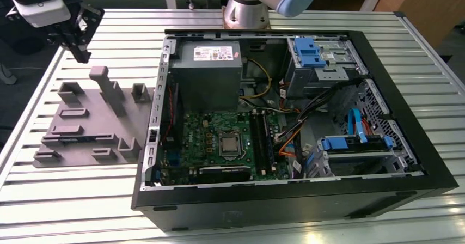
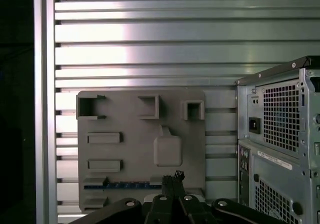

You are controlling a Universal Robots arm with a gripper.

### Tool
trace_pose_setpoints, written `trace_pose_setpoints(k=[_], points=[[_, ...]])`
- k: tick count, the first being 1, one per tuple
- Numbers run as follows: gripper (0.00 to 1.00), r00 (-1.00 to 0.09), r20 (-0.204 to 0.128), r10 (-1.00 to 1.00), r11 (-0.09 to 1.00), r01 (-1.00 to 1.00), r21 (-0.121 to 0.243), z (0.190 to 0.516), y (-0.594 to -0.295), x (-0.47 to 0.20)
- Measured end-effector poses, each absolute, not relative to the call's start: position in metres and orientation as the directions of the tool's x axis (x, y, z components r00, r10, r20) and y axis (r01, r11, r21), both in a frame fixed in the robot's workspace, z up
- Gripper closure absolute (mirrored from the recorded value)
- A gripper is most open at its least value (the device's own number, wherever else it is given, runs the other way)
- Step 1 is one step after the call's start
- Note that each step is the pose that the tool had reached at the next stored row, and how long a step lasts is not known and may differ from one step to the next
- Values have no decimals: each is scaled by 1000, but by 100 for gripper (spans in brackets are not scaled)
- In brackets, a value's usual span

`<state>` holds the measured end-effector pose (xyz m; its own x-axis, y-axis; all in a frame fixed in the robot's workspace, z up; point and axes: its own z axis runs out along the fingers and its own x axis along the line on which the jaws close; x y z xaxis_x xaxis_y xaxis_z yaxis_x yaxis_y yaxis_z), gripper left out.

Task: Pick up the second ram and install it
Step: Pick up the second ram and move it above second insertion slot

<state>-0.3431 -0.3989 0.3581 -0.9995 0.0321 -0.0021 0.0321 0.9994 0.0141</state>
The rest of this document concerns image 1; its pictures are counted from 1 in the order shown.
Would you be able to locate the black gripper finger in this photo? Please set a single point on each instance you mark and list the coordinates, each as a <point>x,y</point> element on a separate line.
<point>92,18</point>
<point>62,41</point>

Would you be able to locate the dark blue RAM stick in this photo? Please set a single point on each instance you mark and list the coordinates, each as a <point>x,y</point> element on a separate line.
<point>77,140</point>

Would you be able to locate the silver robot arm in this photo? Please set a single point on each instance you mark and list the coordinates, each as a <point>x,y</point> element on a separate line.
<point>242,9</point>

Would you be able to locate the RAM slot with white clips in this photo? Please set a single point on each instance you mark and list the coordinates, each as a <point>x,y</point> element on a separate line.
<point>258,146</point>
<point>262,112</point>

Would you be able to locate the black chair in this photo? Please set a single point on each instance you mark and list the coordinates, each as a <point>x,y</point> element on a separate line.
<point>21,43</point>

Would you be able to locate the grey furniture leg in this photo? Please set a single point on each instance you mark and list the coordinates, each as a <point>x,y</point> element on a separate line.
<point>7,75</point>

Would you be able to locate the grey parts rack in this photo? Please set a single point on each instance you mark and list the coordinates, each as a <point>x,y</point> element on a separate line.
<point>134,124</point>

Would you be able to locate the grey power supply unit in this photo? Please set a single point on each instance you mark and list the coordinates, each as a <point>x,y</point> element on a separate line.
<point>206,83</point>

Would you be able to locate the green motherboard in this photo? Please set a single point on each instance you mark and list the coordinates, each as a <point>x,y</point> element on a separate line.
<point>197,124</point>

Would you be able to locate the silver CPU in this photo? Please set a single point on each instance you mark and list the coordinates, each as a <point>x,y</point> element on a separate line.
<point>229,145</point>

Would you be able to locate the blue plastic drive latch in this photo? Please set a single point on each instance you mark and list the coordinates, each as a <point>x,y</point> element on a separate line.
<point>306,50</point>

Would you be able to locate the black graphics card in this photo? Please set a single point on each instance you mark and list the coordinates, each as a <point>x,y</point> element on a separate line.
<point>225,173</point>

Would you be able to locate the tall grey metal drive cage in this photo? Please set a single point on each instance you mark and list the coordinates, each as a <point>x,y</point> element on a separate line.
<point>326,75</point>

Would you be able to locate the black PC case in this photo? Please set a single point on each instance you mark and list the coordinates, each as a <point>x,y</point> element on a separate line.
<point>254,208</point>

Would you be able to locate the hard disk in blue carrier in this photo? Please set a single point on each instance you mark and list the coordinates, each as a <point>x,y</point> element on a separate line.
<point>336,144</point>

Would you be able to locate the low grey metal disk bay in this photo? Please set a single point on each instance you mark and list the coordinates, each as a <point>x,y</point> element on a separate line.
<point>320,170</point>

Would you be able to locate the brown wooden cabinet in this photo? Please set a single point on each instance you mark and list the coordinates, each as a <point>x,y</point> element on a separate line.
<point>428,9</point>

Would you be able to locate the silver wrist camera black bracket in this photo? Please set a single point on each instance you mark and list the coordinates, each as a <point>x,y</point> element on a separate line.
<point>42,12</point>

